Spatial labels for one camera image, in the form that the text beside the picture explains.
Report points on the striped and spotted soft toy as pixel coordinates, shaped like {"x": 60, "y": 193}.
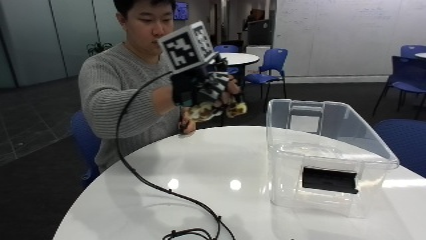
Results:
{"x": 206, "y": 111}

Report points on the white round table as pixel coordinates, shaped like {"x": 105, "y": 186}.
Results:
{"x": 240, "y": 58}
{"x": 421, "y": 55}

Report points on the blue chair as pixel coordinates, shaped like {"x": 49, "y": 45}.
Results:
{"x": 406, "y": 143}
{"x": 410, "y": 78}
{"x": 226, "y": 49}
{"x": 411, "y": 50}
{"x": 86, "y": 143}
{"x": 270, "y": 63}

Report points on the white cabinet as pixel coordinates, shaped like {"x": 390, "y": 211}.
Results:
{"x": 256, "y": 58}

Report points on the white cube with black markers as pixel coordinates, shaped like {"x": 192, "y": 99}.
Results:
{"x": 186, "y": 46}

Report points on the black cabinet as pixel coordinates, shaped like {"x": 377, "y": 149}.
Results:
{"x": 260, "y": 32}

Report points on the the person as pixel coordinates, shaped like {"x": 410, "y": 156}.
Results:
{"x": 114, "y": 83}

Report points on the green potted plant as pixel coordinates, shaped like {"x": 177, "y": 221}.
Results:
{"x": 98, "y": 47}

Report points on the clear plastic storage bin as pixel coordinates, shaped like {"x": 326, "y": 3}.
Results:
{"x": 327, "y": 156}

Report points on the black label on bin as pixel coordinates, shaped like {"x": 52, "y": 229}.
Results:
{"x": 330, "y": 180}

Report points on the wall screen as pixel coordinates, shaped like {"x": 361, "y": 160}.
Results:
{"x": 180, "y": 10}

